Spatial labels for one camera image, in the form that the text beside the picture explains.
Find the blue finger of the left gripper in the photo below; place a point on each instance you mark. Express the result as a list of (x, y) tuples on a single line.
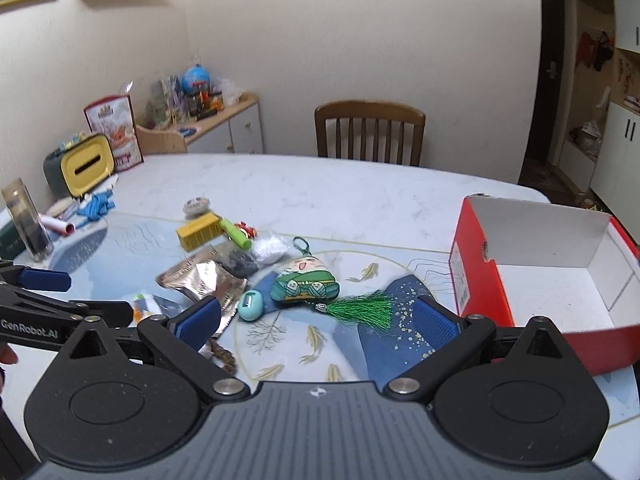
[(113, 313), (43, 279)]

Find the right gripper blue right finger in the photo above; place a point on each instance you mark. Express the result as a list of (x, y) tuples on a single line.
[(457, 342)]

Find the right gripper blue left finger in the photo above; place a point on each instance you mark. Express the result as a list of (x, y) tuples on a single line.
[(176, 342)]

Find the silver foil snack bag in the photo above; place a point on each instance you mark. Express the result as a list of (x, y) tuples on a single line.
[(200, 279)]

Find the teal egg-shaped sharpener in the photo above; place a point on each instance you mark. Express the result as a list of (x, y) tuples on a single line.
[(251, 306)]

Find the black beads plastic bag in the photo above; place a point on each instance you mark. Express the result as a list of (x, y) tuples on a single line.
[(235, 260)]

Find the yellow rectangular box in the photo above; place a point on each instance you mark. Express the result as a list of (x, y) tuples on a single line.
[(199, 231)]

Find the green cylindrical tube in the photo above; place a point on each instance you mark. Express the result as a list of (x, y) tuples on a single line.
[(238, 237)]

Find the white beads plastic bag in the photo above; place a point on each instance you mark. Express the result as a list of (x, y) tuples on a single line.
[(268, 247)]

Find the red dragon toy figure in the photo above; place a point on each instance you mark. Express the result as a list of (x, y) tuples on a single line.
[(247, 230)]

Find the green cartoon plush keychain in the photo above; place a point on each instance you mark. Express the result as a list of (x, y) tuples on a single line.
[(307, 280)]

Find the blue white tissue pack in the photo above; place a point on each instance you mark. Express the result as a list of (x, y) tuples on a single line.
[(144, 305)]

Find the person's left hand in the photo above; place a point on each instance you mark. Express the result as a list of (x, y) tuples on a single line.
[(8, 357)]

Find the clear glass bottle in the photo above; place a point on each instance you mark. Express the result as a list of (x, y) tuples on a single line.
[(26, 220)]

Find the white red tube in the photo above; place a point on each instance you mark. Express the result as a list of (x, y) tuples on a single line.
[(56, 225)]

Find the blue rubber glove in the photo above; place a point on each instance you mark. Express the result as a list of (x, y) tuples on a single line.
[(97, 207)]

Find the red white cardboard box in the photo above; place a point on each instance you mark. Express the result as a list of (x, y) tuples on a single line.
[(511, 260)]

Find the yellow green tissue box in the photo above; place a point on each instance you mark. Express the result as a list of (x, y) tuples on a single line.
[(76, 171)]

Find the blue patterned table mat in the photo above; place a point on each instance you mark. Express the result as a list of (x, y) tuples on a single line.
[(122, 255)]

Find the small wooden child chair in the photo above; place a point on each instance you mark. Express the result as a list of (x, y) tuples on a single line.
[(160, 142)]

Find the red white snack bag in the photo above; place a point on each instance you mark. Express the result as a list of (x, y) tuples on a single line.
[(113, 116)]

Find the white wooden cabinet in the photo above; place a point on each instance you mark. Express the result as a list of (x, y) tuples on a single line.
[(235, 130)]

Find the brown wooden chair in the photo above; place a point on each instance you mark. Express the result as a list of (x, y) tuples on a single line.
[(370, 131)]

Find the white wardrobe cabinet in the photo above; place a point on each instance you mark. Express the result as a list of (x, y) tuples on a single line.
[(603, 121)]

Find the blue globe toy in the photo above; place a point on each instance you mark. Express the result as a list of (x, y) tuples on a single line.
[(195, 80)]

